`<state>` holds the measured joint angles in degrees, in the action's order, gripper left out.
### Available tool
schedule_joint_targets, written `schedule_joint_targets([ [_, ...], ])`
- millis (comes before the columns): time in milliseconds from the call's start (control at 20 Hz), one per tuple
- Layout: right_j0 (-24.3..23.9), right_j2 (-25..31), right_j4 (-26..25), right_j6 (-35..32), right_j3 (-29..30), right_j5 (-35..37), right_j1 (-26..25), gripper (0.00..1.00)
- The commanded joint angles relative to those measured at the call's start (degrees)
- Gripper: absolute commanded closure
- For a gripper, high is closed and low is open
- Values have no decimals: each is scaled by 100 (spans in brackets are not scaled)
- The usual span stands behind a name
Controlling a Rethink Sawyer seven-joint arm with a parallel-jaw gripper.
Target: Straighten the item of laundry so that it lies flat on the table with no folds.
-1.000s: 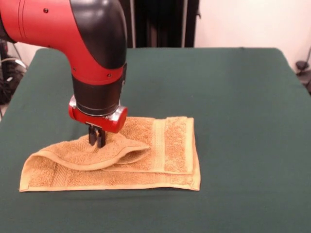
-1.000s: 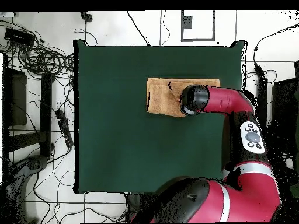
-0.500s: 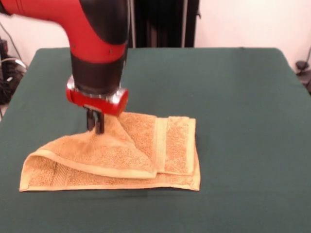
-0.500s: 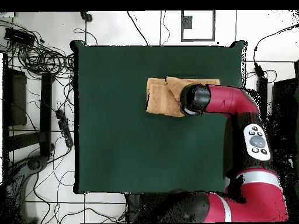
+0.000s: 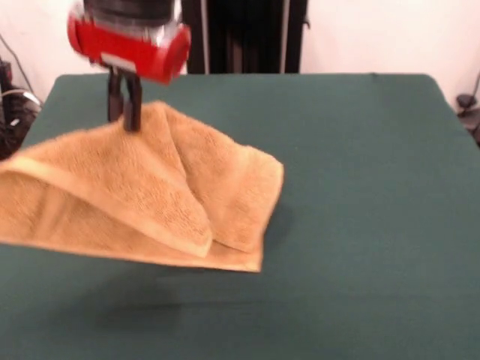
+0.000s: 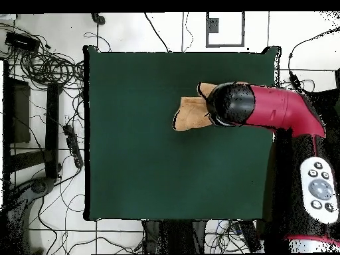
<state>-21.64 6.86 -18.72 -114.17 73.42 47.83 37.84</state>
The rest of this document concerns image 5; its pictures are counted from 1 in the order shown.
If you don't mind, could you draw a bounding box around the black and white cable bundle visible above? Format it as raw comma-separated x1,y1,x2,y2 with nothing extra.
0,85,42,162

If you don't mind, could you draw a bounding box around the black floor plug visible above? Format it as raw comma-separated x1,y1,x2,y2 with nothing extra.
456,93,477,113

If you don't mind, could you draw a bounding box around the tan terry towel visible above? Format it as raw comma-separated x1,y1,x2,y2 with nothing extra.
0,100,285,274

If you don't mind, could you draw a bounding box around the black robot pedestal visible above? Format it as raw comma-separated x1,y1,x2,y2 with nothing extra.
175,0,312,75

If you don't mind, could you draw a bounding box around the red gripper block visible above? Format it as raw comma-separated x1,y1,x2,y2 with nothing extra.
66,3,192,132

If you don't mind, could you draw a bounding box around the dark green table cloth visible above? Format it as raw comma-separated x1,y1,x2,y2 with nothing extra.
0,73,480,360

